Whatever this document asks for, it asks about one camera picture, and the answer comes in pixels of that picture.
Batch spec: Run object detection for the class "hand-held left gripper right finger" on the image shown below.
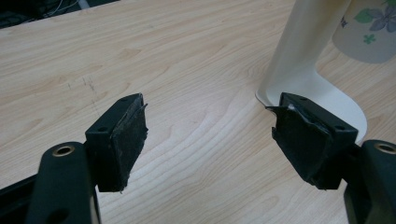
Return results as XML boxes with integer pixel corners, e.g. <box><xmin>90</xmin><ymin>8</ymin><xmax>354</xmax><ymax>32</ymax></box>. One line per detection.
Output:
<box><xmin>265</xmin><ymin>91</ymin><xmax>396</xmax><ymax>224</ymax></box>

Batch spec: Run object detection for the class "white cable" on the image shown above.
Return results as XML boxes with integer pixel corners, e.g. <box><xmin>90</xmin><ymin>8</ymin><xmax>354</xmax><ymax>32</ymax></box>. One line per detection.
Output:
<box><xmin>43</xmin><ymin>0</ymin><xmax>90</xmax><ymax>18</ymax></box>

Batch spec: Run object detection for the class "white curved stand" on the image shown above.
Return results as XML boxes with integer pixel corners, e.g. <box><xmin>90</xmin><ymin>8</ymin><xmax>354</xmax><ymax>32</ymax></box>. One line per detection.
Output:
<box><xmin>255</xmin><ymin>0</ymin><xmax>368</xmax><ymax>145</ymax></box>

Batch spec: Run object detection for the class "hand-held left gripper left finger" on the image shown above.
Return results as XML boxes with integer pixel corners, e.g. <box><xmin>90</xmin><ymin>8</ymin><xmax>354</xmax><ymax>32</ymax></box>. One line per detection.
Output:
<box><xmin>26</xmin><ymin>92</ymin><xmax>149</xmax><ymax>224</ymax></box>

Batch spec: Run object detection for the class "floral print cup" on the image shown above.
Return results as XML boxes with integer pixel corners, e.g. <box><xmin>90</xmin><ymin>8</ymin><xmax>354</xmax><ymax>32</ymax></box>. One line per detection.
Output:
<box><xmin>332</xmin><ymin>0</ymin><xmax>396</xmax><ymax>64</ymax></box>

